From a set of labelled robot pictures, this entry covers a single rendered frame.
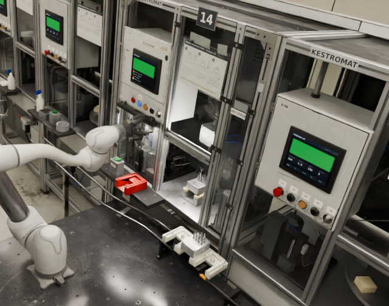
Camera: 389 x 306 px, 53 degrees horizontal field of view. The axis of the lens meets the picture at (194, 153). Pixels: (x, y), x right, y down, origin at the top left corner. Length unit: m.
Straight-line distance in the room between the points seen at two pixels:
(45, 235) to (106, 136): 0.57
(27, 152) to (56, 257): 0.59
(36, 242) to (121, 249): 0.53
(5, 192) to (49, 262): 0.41
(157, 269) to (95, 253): 0.37
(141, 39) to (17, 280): 1.43
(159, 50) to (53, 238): 1.12
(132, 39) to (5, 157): 1.05
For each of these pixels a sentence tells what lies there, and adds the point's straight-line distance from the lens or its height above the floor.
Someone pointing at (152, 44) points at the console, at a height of 1.79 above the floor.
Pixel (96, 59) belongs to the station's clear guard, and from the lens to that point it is 2.79.
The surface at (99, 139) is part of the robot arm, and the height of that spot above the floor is 1.40.
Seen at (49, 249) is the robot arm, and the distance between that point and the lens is 2.08.
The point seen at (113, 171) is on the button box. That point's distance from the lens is 2.56.
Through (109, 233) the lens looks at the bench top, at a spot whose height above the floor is 0.68.
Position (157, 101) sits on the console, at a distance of 2.27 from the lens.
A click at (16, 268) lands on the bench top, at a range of 2.32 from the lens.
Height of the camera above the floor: 2.28
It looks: 27 degrees down
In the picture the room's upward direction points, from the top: 10 degrees clockwise
